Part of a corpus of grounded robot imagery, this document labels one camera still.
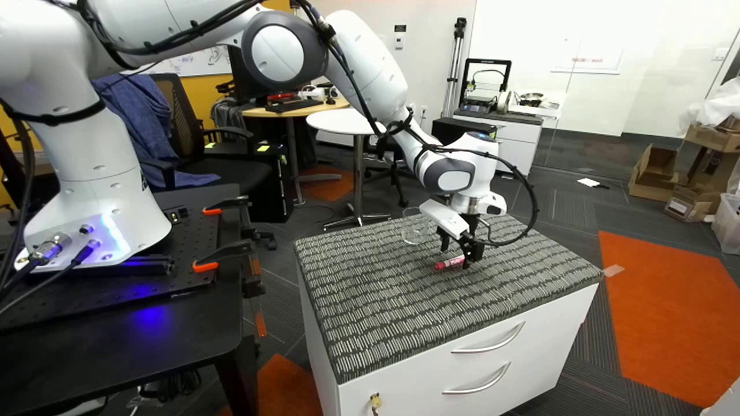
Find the round wooden table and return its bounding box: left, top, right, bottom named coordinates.
left=239, top=96, right=354, bottom=206

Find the whiteboard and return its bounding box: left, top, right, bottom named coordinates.
left=132, top=45, right=232, bottom=78

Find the white drawer cabinet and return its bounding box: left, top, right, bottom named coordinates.
left=450, top=109, right=545, bottom=177

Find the black 3D printer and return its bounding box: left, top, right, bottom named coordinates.
left=459, top=58, right=513, bottom=115

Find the white plastic bag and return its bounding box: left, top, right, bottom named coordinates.
left=679, top=77, right=740, bottom=137

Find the wall sign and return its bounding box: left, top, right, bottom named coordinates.
left=549, top=45, right=626, bottom=75

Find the round white table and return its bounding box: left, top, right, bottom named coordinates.
left=305, top=108, right=394, bottom=231

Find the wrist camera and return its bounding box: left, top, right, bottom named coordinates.
left=419, top=199, right=471, bottom=241

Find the pile of cardboard boxes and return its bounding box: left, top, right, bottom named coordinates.
left=627, top=115, right=740, bottom=224

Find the black swivel chair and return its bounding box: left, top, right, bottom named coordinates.
left=364, top=135, right=412, bottom=209

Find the black and orange clamp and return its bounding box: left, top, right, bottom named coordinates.
left=202, top=196, right=279, bottom=251
left=191, top=238, right=268, bottom=339

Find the black office chair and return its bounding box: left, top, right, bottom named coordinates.
left=147, top=73, right=273, bottom=195

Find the black computer tower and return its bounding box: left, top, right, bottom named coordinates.
left=202, top=141, right=295, bottom=224

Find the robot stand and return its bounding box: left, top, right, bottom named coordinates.
left=0, top=184, right=262, bottom=416

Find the black box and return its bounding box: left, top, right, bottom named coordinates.
left=431, top=117, right=498, bottom=147

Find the monitor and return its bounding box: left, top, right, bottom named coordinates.
left=226, top=44, right=273, bottom=105

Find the clear glass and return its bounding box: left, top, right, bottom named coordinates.
left=401, top=206, right=435, bottom=246

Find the blue jacket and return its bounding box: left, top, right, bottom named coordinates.
left=91, top=73, right=221, bottom=191

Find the black keyboard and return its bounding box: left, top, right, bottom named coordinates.
left=264, top=98, right=325, bottom=114

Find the clear plastic bin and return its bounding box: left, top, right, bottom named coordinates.
left=711, top=193, right=740, bottom=255

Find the white cabinet with grey cushion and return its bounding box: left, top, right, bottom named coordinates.
left=293, top=213, right=604, bottom=416

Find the silver drawer handle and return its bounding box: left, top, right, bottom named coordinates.
left=450, top=321, right=526, bottom=355
left=442, top=362, right=512, bottom=396

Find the white drawer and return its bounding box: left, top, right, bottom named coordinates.
left=338, top=283, right=600, bottom=385
left=341, top=341, right=590, bottom=416

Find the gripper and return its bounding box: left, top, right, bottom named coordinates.
left=436, top=214, right=486, bottom=270

